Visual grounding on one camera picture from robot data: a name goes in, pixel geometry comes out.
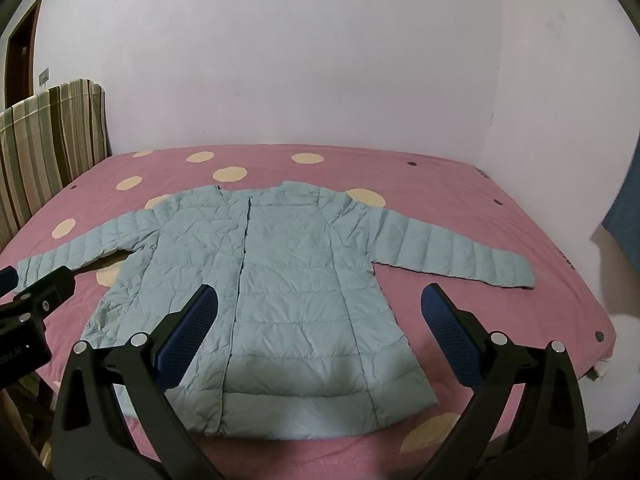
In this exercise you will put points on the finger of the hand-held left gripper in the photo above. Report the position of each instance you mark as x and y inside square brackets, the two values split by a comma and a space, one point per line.
[6, 280]
[50, 290]

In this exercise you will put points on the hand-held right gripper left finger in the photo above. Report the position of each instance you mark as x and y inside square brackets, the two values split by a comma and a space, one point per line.
[187, 332]

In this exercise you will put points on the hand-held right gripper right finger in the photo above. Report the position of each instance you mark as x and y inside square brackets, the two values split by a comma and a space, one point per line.
[450, 332]

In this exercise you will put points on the light blue quilted jacket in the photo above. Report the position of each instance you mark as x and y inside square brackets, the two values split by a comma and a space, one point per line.
[290, 285]

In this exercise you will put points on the pink dotted bed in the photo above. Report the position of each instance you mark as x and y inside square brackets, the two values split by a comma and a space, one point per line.
[450, 195]

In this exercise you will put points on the striped headboard cushion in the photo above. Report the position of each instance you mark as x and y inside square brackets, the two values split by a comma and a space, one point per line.
[45, 145]

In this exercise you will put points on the dark blue hanging cloth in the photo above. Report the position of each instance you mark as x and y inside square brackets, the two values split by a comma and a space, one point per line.
[625, 215]

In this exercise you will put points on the brown wooden door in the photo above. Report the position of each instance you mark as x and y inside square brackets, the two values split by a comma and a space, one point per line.
[22, 55]

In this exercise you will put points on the wall light switch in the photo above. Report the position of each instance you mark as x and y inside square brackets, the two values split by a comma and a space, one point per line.
[44, 76]

